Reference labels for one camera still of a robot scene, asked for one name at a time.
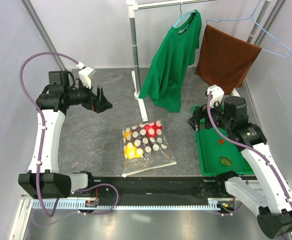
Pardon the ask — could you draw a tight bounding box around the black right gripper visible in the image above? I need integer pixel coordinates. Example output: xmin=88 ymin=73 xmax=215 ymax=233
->
xmin=186 ymin=97 xmax=233 ymax=132

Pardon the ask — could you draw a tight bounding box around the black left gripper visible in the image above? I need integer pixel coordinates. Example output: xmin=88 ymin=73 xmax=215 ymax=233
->
xmin=65 ymin=78 xmax=113 ymax=114

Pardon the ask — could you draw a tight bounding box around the red bell pepper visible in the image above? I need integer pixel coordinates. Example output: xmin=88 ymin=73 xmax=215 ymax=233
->
xmin=143 ymin=120 xmax=163 ymax=138

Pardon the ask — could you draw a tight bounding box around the purple grape bunch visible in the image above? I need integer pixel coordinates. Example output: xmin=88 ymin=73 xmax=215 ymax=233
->
xmin=130 ymin=126 xmax=156 ymax=149

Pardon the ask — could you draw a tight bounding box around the clear dotted zip top bag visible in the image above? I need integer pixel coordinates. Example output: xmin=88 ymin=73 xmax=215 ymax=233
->
xmin=121 ymin=119 xmax=177 ymax=178

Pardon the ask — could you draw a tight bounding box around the orange green mango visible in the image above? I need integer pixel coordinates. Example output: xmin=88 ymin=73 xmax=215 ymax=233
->
xmin=122 ymin=128 xmax=133 ymax=141

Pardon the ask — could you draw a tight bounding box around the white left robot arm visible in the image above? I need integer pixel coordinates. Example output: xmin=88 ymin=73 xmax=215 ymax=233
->
xmin=18 ymin=67 xmax=113 ymax=199

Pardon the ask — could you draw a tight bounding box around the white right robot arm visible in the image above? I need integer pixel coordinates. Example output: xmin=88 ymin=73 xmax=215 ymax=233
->
xmin=187 ymin=95 xmax=292 ymax=239

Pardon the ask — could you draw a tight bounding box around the green plastic tray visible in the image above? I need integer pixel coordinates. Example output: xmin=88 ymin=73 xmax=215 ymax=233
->
xmin=195 ymin=119 xmax=254 ymax=177

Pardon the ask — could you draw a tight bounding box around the green t-shirt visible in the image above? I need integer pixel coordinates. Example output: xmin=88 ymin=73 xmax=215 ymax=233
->
xmin=139 ymin=10 xmax=202 ymax=113

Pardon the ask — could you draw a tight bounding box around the green leaf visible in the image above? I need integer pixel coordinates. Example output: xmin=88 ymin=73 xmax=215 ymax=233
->
xmin=220 ymin=156 xmax=232 ymax=167

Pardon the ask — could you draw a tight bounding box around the brown towel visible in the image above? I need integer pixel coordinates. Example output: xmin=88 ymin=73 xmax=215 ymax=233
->
xmin=195 ymin=24 xmax=262 ymax=95

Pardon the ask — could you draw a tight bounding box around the white garment rack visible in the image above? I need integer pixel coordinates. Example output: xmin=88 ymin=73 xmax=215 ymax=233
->
xmin=126 ymin=0 xmax=261 ymax=123

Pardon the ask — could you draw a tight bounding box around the light blue shirt hanger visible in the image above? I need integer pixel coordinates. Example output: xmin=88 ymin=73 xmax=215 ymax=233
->
xmin=173 ymin=1 xmax=197 ymax=28

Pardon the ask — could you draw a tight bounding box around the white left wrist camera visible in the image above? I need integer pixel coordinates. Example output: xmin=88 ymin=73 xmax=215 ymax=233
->
xmin=78 ymin=67 xmax=96 ymax=89

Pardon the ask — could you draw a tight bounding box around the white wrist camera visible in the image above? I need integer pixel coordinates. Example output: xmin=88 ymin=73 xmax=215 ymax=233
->
xmin=206 ymin=84 xmax=224 ymax=108
xmin=78 ymin=67 xmax=96 ymax=89

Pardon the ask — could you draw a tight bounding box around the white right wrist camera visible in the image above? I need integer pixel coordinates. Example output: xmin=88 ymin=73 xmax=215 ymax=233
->
xmin=206 ymin=84 xmax=224 ymax=108

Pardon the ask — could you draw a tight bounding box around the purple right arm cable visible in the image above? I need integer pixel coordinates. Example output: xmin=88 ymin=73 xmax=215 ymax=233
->
xmin=205 ymin=91 xmax=292 ymax=236

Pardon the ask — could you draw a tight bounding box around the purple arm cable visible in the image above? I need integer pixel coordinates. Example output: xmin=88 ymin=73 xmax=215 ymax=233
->
xmin=19 ymin=51 xmax=119 ymax=218
xmin=205 ymin=91 xmax=292 ymax=236

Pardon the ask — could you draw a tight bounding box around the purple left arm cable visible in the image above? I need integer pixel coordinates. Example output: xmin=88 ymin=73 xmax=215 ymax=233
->
xmin=19 ymin=51 xmax=119 ymax=218

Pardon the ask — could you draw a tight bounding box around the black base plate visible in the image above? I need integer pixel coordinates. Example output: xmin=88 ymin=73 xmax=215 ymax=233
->
xmin=89 ymin=176 xmax=234 ymax=205

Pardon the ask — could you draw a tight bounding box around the slotted cable duct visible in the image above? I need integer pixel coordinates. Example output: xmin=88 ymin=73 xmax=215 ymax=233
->
xmin=32 ymin=198 xmax=236 ymax=210

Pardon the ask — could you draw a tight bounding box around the blue wire hanger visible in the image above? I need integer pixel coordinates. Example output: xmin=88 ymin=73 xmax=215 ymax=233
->
xmin=205 ymin=0 xmax=292 ymax=59

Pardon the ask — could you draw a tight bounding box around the aluminium frame post left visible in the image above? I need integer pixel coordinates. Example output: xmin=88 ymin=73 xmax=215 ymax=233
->
xmin=19 ymin=0 xmax=69 ymax=73

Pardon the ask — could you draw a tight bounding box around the aluminium frame post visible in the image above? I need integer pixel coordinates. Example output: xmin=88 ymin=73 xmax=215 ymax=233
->
xmin=19 ymin=0 xmax=69 ymax=73
xmin=247 ymin=0 xmax=287 ymax=46

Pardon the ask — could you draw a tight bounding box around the aluminium frame post right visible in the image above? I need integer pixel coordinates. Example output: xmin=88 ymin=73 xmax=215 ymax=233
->
xmin=247 ymin=0 xmax=287 ymax=46

